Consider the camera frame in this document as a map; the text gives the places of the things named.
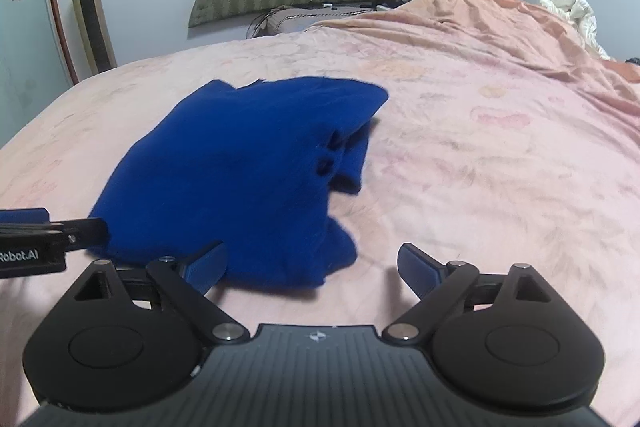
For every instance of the cream fluffy blanket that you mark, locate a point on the cream fluffy blanket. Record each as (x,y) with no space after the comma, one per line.
(580,15)

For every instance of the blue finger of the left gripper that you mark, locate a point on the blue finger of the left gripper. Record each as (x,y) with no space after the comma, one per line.
(28,216)

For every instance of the frosted glass wardrobe door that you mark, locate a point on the frosted glass wardrobe door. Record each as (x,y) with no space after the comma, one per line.
(33,70)

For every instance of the peach orange blanket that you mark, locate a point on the peach orange blanket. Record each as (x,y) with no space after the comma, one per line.
(515,32)

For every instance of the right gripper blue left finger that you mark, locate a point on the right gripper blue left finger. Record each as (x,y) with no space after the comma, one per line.
(206,268)

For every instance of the gold tower fan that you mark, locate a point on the gold tower fan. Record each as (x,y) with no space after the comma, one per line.
(94,35)

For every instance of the pink floral bed sheet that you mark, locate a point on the pink floral bed sheet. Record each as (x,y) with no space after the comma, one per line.
(473,157)

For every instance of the blue beaded knit sweater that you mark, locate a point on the blue beaded knit sweater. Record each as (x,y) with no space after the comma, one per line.
(251,167)

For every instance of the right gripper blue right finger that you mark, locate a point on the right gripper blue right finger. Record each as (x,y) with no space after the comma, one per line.
(419,271)

